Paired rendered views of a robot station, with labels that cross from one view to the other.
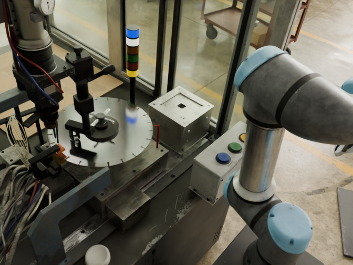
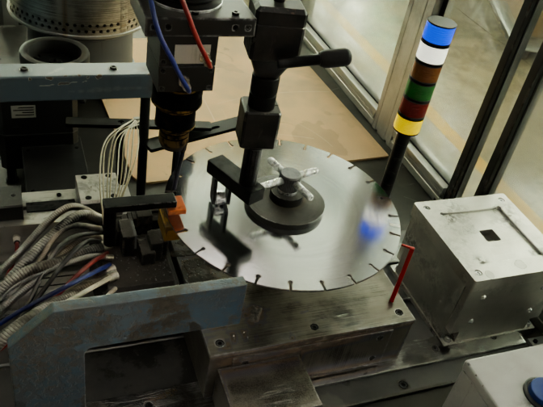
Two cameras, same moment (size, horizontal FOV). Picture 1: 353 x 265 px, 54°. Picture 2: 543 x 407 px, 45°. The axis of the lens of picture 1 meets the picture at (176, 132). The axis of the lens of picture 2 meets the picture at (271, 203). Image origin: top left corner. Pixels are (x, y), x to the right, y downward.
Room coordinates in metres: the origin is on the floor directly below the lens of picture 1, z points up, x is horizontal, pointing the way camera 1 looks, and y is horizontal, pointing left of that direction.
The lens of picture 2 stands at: (0.16, -0.07, 1.50)
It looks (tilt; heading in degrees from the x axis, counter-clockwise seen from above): 37 degrees down; 27
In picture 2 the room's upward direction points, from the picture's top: 12 degrees clockwise
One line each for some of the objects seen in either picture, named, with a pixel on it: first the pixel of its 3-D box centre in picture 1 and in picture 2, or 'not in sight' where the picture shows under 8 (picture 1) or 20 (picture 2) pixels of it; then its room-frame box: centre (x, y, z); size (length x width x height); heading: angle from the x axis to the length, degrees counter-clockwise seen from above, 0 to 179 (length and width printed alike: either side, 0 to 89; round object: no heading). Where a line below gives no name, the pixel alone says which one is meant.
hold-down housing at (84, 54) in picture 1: (81, 81); (267, 69); (0.74, 0.26, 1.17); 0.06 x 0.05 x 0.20; 135
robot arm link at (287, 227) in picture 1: (283, 232); not in sight; (0.53, -0.31, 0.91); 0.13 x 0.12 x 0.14; 36
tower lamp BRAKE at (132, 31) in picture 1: (132, 31); (439, 31); (1.11, 0.19, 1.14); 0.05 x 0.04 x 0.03; 54
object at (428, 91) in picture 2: (132, 55); (419, 87); (1.11, 0.19, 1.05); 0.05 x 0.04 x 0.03; 54
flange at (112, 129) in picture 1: (101, 125); (285, 197); (0.81, 0.24, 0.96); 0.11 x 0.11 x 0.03
